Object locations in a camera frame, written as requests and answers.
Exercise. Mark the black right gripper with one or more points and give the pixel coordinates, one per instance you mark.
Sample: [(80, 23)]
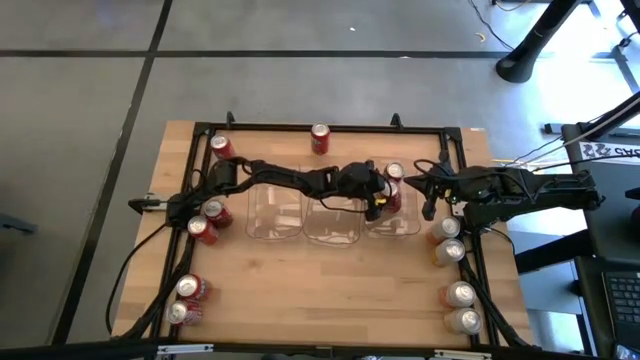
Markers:
[(452, 185)]

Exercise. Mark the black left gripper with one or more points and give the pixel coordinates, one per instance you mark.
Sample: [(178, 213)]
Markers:
[(357, 180)]

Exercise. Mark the red Coca-Cola can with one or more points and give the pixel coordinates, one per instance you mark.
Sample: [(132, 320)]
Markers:
[(395, 171), (394, 197), (216, 212), (184, 312)]

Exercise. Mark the white orange soda can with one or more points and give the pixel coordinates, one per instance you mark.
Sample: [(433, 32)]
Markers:
[(445, 228), (449, 251), (459, 294), (464, 321)]

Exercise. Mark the clear plastic bin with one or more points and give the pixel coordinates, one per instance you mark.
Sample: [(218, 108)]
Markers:
[(275, 210), (332, 227), (400, 225)]

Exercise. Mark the red Fanta can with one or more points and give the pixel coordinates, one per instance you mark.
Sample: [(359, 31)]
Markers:
[(222, 146), (192, 286), (202, 230), (320, 138)]

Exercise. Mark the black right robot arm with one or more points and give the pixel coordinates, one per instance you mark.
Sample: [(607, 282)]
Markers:
[(540, 187)]

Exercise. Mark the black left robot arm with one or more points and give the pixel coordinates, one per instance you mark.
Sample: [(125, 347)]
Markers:
[(280, 177)]

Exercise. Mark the black clamp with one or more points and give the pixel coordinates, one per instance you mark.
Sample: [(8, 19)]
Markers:
[(230, 120), (396, 120)]

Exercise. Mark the black floor stand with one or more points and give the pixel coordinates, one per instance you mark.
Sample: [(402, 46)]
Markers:
[(520, 65)]

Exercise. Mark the yellow floor scrap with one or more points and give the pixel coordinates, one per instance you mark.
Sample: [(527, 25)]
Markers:
[(481, 36)]

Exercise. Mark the black side desk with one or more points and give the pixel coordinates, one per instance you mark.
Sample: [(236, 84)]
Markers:
[(610, 215)]

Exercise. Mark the white printed label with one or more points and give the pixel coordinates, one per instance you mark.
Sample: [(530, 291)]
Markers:
[(607, 150)]

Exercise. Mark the black diagonal bar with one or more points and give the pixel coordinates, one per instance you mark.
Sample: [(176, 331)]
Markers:
[(625, 107)]

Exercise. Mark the black laptop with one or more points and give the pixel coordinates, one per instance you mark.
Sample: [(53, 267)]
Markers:
[(625, 300)]

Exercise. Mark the grey furniture foot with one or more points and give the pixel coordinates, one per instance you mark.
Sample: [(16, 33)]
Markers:
[(15, 223)]

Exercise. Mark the black aluminium table frame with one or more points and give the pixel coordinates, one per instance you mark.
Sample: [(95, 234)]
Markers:
[(360, 128)]

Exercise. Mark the silver frame bracket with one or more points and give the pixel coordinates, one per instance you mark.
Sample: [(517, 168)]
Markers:
[(462, 354), (185, 348)]

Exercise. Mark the black side bracket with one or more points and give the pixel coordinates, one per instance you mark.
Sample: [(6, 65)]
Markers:
[(145, 205)]

